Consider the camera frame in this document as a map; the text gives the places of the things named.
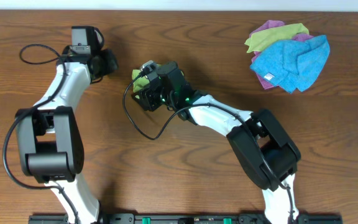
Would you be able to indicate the bright green microfiber cloth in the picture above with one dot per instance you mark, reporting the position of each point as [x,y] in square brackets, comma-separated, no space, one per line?
[138,80]

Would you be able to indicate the blue microfiber cloth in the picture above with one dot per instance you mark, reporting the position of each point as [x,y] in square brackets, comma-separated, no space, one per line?
[293,65]

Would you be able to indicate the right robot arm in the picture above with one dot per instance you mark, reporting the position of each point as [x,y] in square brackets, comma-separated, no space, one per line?
[263,148]

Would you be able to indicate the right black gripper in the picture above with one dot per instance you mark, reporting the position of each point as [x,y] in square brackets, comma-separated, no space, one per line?
[145,97]

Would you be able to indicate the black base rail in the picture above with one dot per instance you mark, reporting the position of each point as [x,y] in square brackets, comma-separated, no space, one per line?
[245,218]

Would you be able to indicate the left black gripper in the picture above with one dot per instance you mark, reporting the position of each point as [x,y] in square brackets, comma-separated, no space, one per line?
[81,58]

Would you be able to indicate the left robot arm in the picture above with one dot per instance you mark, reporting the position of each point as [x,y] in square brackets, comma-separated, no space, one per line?
[49,141]

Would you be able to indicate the olive green microfiber cloth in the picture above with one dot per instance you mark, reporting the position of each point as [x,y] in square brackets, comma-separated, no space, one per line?
[260,40]

